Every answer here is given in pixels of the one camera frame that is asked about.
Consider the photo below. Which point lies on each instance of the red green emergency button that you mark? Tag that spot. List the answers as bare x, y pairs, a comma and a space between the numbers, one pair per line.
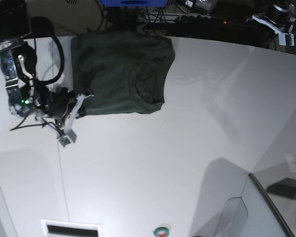
161, 232

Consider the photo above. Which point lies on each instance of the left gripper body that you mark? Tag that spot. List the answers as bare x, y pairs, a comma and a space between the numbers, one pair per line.
279, 15

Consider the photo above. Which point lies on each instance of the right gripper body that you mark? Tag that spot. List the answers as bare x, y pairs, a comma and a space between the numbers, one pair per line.
56, 105

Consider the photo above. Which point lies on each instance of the blue box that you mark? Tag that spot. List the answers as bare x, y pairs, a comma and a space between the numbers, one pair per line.
133, 3

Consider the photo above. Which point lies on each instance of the dark green t-shirt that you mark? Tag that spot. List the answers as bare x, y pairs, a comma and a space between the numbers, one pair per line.
122, 72

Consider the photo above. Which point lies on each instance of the grey monitor edge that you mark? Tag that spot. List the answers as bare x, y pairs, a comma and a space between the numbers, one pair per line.
280, 192

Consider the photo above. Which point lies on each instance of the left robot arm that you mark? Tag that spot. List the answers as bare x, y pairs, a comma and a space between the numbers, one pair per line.
270, 2

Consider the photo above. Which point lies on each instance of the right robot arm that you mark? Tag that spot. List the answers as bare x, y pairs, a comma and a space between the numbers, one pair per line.
27, 95

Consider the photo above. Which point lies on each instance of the grey power strip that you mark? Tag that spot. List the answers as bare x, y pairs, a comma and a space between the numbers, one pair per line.
201, 20

